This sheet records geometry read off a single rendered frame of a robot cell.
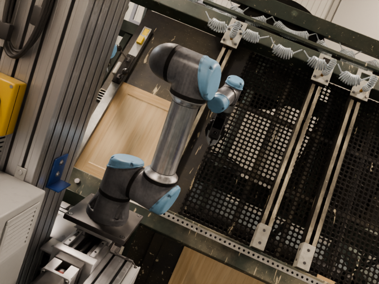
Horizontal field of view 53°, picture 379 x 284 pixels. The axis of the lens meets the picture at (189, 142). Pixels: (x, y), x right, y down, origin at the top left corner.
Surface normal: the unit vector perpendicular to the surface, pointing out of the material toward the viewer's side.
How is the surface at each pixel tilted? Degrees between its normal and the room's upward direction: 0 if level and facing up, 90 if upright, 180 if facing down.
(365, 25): 90
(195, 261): 90
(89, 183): 57
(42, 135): 90
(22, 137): 90
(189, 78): 100
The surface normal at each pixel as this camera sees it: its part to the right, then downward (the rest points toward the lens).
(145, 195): -0.42, 0.19
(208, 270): -0.17, 0.17
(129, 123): 0.05, -0.34
